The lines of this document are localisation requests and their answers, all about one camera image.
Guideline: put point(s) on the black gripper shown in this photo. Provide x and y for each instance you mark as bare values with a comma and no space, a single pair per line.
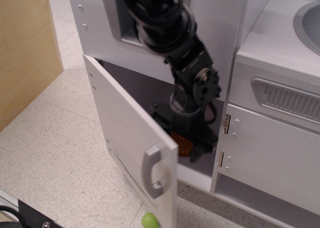
185,118

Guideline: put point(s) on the silver fridge door handle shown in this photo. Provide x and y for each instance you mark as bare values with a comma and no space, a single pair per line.
155,170

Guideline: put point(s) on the white low fridge door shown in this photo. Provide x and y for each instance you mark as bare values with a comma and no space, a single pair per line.
129,130

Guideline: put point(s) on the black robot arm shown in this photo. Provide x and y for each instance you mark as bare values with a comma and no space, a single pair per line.
167,28

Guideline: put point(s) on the white toy fridge cabinet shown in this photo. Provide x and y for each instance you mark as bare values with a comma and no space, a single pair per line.
107,32

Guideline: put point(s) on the orange toy object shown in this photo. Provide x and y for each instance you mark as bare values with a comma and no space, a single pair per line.
184,145

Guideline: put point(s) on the lower brass door hinge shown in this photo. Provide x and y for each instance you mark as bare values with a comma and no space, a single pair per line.
220,160

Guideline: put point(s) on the brass door hinge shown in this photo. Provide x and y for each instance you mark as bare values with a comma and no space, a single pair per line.
220,160
226,124

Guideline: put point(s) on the upper brass door hinge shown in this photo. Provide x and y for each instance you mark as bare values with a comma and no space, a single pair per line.
226,124

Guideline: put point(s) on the white toy kitchen counter unit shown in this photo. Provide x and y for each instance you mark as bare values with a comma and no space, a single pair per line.
272,51

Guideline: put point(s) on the green toy ball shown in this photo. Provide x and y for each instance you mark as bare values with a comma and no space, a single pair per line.
149,221

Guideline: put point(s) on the white oven cabinet door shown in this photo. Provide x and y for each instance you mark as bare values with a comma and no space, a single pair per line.
271,156

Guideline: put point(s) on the grey oven vent panel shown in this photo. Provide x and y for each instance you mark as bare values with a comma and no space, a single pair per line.
286,99

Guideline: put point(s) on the grey round sink basin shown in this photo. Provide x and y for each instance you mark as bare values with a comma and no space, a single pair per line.
306,24

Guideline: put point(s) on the light wooden board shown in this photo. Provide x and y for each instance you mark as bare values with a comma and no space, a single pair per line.
29,55

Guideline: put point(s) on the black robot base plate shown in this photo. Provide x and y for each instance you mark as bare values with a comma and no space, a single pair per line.
25,216

